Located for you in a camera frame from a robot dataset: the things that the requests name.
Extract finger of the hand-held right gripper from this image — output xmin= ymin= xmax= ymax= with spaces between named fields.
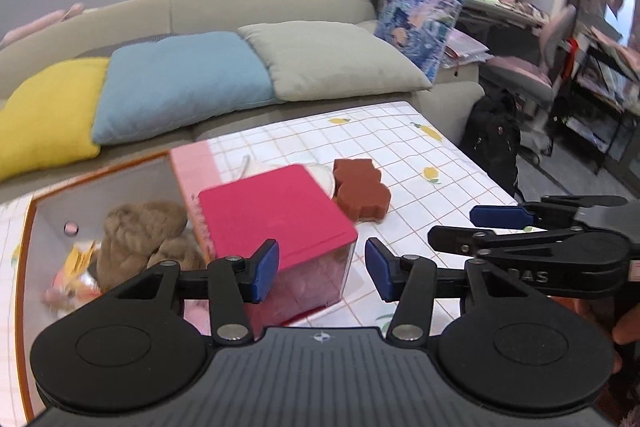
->
xmin=427 ymin=225 xmax=590 ymax=259
xmin=470 ymin=195 xmax=585 ymax=232

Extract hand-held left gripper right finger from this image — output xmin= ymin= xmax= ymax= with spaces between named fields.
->
xmin=365 ymin=237 xmax=527 ymax=348

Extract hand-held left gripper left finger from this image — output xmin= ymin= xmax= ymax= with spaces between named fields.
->
xmin=111 ymin=238 xmax=280 ymax=348

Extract white storage box orange rim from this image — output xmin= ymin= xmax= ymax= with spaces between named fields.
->
xmin=15 ymin=149 xmax=221 ymax=425

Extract person's right hand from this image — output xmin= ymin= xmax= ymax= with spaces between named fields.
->
xmin=570 ymin=294 xmax=640 ymax=375

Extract clear box with pink lid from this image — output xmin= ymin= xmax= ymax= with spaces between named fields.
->
xmin=198 ymin=164 xmax=359 ymax=328

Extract black backpack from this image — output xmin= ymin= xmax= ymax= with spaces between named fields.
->
xmin=460 ymin=89 xmax=526 ymax=204

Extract brown foam block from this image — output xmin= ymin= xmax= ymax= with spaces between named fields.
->
xmin=332 ymin=158 xmax=391 ymax=224

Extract white round object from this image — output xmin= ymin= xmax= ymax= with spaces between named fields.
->
xmin=300 ymin=163 xmax=337 ymax=198

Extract pink flat book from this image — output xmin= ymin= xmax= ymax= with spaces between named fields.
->
xmin=169 ymin=141 xmax=223 ymax=258

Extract brown plush toy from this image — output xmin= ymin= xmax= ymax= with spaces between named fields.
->
xmin=95 ymin=201 xmax=208 ymax=293

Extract pink desk chair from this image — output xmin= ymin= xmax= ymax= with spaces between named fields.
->
xmin=487 ymin=4 xmax=578 ymax=165

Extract black metal rack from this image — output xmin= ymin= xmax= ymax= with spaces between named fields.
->
xmin=555 ymin=24 xmax=640 ymax=180

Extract pink folders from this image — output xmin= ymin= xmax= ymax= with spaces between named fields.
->
xmin=442 ymin=29 xmax=494 ymax=68

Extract yellow orange snack packet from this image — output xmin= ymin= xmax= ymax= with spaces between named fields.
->
xmin=42 ymin=239 xmax=103 ymax=315

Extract cluttered desk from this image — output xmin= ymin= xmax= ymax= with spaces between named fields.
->
xmin=450 ymin=0 xmax=548 ymax=72

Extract blue cushion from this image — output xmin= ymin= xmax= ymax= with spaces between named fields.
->
xmin=91 ymin=32 xmax=276 ymax=145

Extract blue printed bag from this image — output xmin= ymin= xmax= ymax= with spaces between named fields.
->
xmin=374 ymin=0 xmax=463 ymax=84

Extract beige cushion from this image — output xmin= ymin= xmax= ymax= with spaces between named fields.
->
xmin=237 ymin=21 xmax=432 ymax=102

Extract yellow cushion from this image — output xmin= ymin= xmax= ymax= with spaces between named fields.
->
xmin=0 ymin=58 xmax=110 ymax=182

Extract beige sofa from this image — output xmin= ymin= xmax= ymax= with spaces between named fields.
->
xmin=0 ymin=0 xmax=486 ymax=208

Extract pink cloth on sofa back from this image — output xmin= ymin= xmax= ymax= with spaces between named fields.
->
xmin=0 ymin=3 xmax=86 ymax=51

